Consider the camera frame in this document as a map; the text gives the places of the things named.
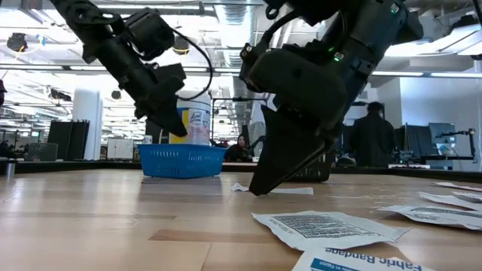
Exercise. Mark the black ceiling projector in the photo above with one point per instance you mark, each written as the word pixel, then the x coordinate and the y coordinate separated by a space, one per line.
pixel 60 95

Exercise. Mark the person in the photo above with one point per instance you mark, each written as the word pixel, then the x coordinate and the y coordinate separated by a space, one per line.
pixel 239 148
pixel 371 139

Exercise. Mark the silver air duct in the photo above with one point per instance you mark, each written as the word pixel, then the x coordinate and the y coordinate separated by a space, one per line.
pixel 235 22

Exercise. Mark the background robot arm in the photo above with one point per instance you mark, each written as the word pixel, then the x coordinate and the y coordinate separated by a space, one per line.
pixel 257 141

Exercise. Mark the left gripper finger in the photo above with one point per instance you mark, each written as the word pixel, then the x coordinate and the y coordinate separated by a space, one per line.
pixel 169 116

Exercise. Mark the black partition panel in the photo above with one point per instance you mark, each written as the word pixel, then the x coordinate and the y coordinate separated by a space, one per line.
pixel 68 140
pixel 414 141

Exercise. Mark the white building pillar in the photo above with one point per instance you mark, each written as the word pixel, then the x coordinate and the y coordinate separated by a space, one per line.
pixel 87 124

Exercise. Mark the small yellow white canister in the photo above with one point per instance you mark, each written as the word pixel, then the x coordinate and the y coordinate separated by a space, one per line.
pixel 147 139

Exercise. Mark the black ceiling camera device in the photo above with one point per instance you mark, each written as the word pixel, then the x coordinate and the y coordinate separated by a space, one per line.
pixel 17 41
pixel 180 45

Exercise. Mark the linear ceiling light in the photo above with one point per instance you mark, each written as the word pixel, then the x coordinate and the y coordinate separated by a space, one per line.
pixel 399 73
pixel 226 70
pixel 88 68
pixel 455 75
pixel 34 67

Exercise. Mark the grey ceiling air unit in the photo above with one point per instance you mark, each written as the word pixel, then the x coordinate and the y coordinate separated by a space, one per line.
pixel 433 30

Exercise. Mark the white cabinet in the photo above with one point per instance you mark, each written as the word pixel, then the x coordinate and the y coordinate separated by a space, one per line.
pixel 119 148

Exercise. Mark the black curtain partition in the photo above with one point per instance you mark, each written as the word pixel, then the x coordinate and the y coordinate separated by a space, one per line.
pixel 344 139

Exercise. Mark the black dome-shaped object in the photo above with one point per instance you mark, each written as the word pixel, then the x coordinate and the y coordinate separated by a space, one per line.
pixel 346 162

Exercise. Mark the black camera boom stand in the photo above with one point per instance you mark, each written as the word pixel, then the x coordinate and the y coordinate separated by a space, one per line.
pixel 455 133

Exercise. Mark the blue plastic basket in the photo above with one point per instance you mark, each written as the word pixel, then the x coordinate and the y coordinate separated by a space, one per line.
pixel 180 162

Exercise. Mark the grey computer monitor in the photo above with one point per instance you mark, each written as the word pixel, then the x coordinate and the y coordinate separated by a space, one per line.
pixel 442 133

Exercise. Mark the black ceiling speaker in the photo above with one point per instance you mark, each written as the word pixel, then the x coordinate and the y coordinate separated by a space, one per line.
pixel 116 95

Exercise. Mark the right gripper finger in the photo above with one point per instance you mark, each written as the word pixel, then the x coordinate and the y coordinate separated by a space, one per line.
pixel 286 150

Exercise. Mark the white antiseptic towelette packet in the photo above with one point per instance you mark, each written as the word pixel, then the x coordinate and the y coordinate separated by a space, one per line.
pixel 324 227
pixel 468 194
pixel 433 216

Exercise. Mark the dark computer monitor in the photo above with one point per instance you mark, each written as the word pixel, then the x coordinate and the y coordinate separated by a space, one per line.
pixel 152 136

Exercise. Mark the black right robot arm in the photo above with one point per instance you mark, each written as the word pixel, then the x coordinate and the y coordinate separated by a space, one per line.
pixel 376 30

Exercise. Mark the short metal post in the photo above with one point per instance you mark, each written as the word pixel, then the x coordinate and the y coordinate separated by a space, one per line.
pixel 10 171

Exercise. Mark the blue striped fabric bandage packet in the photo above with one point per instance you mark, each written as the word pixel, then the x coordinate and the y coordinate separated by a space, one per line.
pixel 357 261

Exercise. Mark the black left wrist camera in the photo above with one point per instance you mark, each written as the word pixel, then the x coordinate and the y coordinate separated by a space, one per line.
pixel 148 32

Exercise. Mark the grey wall vent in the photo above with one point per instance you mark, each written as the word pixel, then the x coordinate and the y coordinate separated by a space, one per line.
pixel 362 95

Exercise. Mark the black plastic basket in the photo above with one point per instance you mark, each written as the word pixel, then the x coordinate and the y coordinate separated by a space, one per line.
pixel 318 169

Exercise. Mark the disinfecting wipes canister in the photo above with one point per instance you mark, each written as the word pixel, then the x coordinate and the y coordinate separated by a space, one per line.
pixel 197 120

